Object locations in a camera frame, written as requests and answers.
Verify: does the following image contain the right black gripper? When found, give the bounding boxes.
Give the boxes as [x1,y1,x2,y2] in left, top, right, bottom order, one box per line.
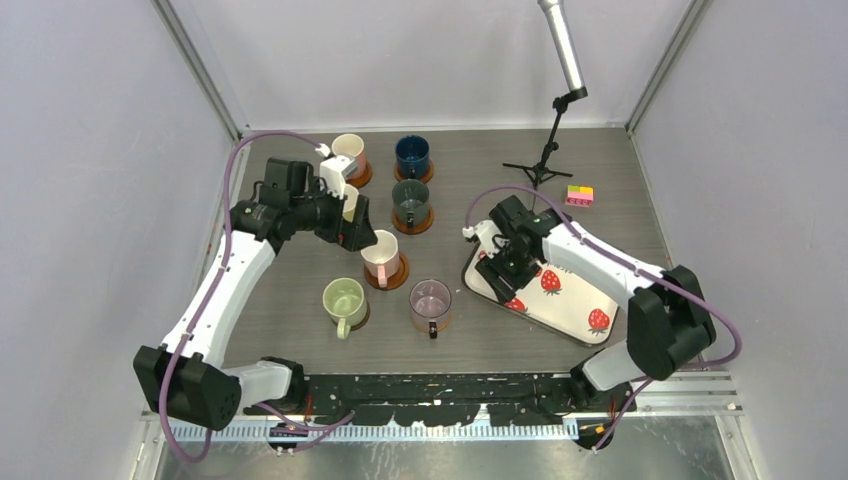
[475,238,541,305]

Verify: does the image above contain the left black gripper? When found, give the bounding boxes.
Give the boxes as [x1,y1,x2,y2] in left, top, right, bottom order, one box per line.
[290,177,376,251]

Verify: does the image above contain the yellow-green handled mug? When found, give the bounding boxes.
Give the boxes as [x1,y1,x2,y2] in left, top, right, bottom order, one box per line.
[343,184,359,223]

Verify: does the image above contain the pink white red-handled mug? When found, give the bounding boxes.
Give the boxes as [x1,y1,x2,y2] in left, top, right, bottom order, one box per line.
[360,230,400,288]

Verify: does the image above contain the ridged wooden coaster four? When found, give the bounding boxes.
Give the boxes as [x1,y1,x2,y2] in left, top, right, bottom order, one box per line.
[392,206,435,235]

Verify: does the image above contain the ridged wooden coaster one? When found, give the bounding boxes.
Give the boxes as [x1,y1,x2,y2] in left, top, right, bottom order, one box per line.
[346,162,373,189]

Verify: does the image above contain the glossy amber wooden coaster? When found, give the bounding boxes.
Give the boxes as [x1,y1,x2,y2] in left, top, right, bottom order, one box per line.
[363,253,410,291]

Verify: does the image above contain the white strawberry serving tray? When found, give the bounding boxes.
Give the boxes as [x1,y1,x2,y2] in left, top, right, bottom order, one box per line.
[462,246,618,347]

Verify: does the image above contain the dark green mug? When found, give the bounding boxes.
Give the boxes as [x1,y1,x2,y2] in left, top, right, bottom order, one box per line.
[392,179,430,228]

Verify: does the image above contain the light green mug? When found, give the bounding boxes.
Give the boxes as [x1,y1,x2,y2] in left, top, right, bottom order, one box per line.
[322,277,369,340]

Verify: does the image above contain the purple mug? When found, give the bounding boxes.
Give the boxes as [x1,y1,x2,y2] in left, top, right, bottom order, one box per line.
[409,279,452,340]

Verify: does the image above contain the ridged wooden coaster two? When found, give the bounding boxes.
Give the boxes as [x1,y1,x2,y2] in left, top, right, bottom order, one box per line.
[393,161,435,184]

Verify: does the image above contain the dark blue mug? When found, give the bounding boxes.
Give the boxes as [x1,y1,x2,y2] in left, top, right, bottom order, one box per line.
[395,135,430,179]

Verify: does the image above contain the light orange coaster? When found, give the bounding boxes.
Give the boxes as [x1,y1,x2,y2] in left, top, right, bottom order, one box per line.
[410,312,452,334]

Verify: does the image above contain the dark walnut coaster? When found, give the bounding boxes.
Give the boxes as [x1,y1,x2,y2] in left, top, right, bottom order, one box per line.
[346,303,370,331]

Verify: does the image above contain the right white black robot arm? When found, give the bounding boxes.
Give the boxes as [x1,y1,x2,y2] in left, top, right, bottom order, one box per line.
[462,195,716,411]

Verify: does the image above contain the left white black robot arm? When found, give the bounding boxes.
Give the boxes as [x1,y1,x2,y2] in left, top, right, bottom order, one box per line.
[133,156,377,431]

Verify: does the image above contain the pink yellow green toy block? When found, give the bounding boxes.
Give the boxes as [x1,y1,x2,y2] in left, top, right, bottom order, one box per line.
[565,185,594,208]

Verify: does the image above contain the black tripod microphone stand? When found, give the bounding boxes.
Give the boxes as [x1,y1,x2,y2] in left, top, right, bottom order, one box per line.
[502,87,588,191]

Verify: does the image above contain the silver microphone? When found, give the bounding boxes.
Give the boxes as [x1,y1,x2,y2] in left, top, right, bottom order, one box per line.
[537,0,586,92]

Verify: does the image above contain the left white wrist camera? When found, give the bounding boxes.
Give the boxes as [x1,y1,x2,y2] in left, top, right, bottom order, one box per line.
[315,143,358,199]

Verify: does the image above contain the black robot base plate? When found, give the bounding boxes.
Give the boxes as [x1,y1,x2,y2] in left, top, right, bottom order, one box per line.
[268,373,633,427]

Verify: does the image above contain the aluminium front rail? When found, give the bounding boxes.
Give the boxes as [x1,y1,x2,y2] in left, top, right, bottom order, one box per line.
[140,370,745,423]

